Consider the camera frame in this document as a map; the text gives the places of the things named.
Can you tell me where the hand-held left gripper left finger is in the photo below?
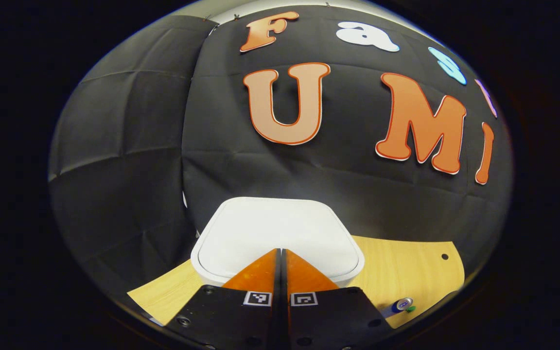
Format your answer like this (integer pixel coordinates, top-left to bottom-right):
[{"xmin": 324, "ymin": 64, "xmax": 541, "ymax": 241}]
[{"xmin": 162, "ymin": 248, "xmax": 281, "ymax": 350}]

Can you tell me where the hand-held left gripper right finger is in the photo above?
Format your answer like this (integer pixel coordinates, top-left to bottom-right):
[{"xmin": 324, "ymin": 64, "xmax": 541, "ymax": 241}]
[{"xmin": 281, "ymin": 248, "xmax": 398, "ymax": 350}]

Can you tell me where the wooden desktop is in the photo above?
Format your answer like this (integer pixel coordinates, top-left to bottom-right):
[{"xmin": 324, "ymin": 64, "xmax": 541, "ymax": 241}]
[{"xmin": 127, "ymin": 235, "xmax": 466, "ymax": 330}]

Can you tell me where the row of cloth clips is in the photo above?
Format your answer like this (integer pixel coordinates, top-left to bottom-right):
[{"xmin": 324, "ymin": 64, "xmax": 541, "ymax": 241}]
[{"xmin": 202, "ymin": 1, "xmax": 332, "ymax": 22}]

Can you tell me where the white desktop garbage bin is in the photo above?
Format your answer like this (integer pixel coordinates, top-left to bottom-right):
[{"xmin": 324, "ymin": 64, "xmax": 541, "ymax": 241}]
[{"xmin": 191, "ymin": 197, "xmax": 365, "ymax": 288}]

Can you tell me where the black backdrop cloth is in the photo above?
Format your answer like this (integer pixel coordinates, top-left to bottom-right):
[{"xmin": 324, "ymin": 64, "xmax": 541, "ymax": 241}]
[{"xmin": 48, "ymin": 4, "xmax": 513, "ymax": 312}]

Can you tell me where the blue pop can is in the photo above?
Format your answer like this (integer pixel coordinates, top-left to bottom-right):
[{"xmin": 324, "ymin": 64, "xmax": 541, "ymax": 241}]
[{"xmin": 380, "ymin": 297, "xmax": 414, "ymax": 319}]

